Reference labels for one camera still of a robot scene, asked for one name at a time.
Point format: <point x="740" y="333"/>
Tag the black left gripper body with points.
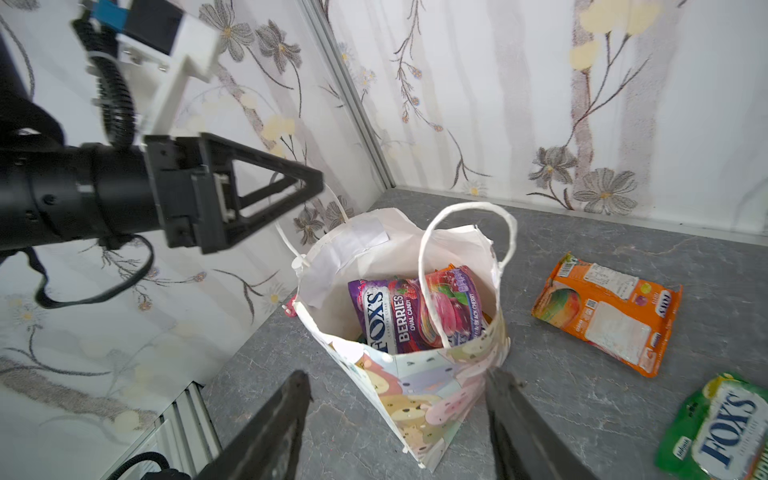
<point x="190" y="201"/>

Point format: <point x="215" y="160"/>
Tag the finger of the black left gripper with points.
<point x="225" y="159"/>
<point x="244" y="215"/>

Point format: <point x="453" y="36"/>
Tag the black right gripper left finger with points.
<point x="269" y="446"/>

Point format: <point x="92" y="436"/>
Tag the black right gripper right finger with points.
<point x="524" y="446"/>

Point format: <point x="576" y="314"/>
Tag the white cartoon paper bag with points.
<point x="423" y="396"/>

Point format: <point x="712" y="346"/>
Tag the purple Fox's berries bag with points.
<point x="394" y="317"/>

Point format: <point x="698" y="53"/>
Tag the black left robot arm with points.
<point x="52" y="192"/>

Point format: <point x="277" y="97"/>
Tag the green yellow Fox's candy bag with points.
<point x="719" y="432"/>

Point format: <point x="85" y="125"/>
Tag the small orange snack packet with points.
<point x="626" y="317"/>

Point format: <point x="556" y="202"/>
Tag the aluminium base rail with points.
<point x="183" y="433"/>

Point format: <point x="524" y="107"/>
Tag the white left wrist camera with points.
<point x="143" y="53"/>

